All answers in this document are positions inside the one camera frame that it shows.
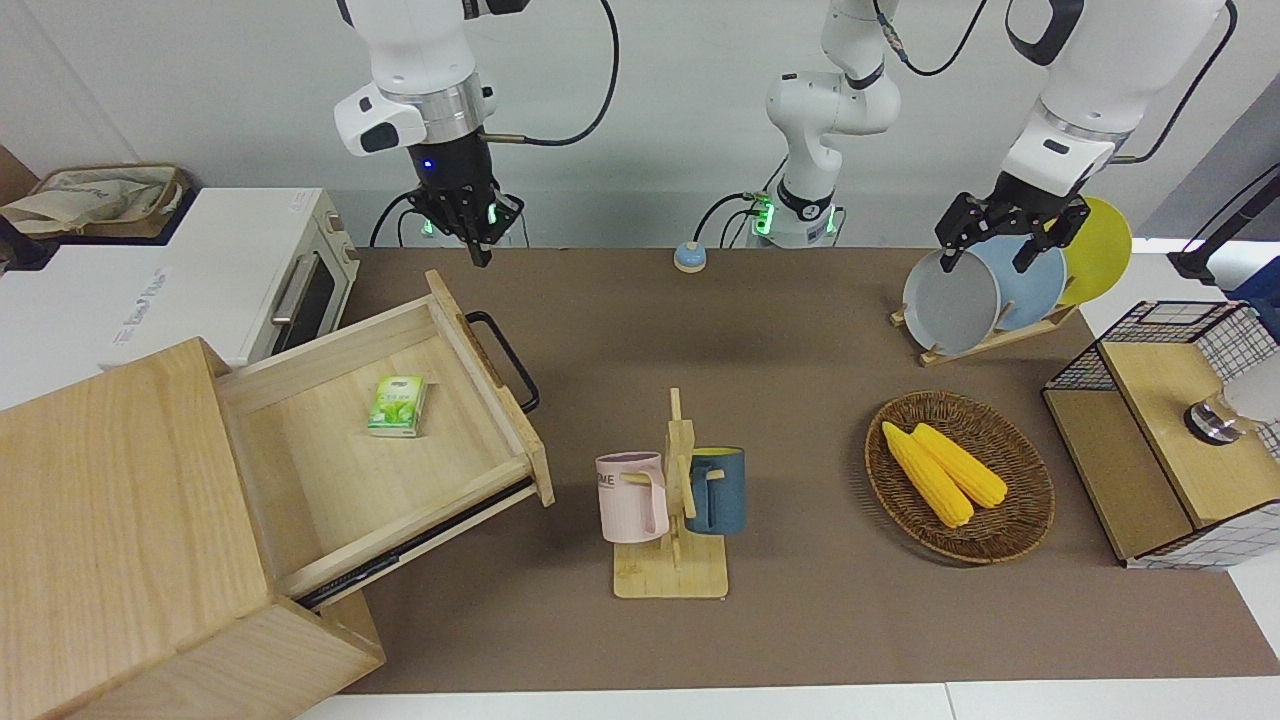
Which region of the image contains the white device with metal ring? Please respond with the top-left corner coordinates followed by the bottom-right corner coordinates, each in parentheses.
top-left (1185, 375), bottom-right (1280, 446)

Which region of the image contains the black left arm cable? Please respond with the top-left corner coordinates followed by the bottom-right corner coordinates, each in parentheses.
top-left (873, 0), bottom-right (1241, 166)

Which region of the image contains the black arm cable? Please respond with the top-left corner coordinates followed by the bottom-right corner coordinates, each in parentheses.
top-left (873, 0), bottom-right (1241, 166)
top-left (482, 0), bottom-right (621, 148)

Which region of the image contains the pink mug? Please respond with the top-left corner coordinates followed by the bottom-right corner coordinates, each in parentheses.
top-left (596, 452), bottom-right (671, 544)

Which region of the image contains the white paper bag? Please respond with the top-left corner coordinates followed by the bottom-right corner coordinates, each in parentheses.
top-left (5, 170), bottom-right (166, 235)

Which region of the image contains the light wooden cabinet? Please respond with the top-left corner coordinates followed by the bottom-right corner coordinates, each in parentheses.
top-left (0, 337), bottom-right (386, 720)

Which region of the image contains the beige bag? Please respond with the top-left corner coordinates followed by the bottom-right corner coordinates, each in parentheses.
top-left (0, 163), bottom-right (191, 241)

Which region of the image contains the wooden shelf with wire mesh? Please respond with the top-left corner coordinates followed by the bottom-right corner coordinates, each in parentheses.
top-left (1042, 300), bottom-right (1280, 571)

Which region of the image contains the grey plate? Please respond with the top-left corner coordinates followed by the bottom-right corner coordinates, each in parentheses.
top-left (902, 250), bottom-right (1002, 357)

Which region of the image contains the yellow plate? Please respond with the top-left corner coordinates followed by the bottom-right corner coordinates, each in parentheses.
top-left (1060, 197), bottom-right (1133, 307)

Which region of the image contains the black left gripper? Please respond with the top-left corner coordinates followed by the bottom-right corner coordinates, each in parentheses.
top-left (937, 172), bottom-right (1091, 276)

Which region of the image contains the green tissue pack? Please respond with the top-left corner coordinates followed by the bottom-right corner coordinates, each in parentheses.
top-left (367, 374), bottom-right (428, 438)

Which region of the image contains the dark blue mug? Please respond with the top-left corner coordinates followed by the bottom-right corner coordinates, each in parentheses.
top-left (685, 447), bottom-right (747, 536)

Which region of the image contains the black metal drawer handle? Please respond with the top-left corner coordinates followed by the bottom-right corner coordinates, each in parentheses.
top-left (465, 311), bottom-right (541, 415)

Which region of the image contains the black base power cable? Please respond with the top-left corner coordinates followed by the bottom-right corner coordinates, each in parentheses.
top-left (368, 190), bottom-right (421, 248)
top-left (695, 190), bottom-right (776, 249)

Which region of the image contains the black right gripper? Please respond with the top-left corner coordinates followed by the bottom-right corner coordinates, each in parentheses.
top-left (408, 132), bottom-right (526, 268)

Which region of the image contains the white toaster oven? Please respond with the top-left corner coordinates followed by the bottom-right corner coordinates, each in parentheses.
top-left (95, 187), bottom-right (361, 373)

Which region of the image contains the brown wicker basket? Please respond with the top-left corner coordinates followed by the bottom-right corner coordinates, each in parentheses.
top-left (865, 390), bottom-right (1056, 566)

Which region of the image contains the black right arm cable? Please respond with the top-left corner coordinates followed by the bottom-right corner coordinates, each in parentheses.
top-left (482, 0), bottom-right (621, 148)

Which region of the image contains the yellow corn cob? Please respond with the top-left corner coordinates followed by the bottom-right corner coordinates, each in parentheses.
top-left (882, 422), bottom-right (974, 529)
top-left (912, 423), bottom-right (1008, 509)

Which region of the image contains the light wooden drawer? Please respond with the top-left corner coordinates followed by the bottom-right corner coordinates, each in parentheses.
top-left (215, 268), bottom-right (554, 601)

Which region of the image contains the wooden mug tree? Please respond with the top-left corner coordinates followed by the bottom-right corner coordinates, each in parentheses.
top-left (613, 388), bottom-right (729, 600)

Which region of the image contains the blue box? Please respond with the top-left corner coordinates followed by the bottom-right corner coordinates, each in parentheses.
top-left (1235, 285), bottom-right (1280, 341)

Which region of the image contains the wooden plate rack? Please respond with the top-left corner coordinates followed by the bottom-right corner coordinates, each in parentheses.
top-left (890, 305), bottom-right (1081, 368)

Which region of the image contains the light blue plate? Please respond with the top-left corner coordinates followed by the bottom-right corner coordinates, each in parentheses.
top-left (970, 235), bottom-right (1068, 331)

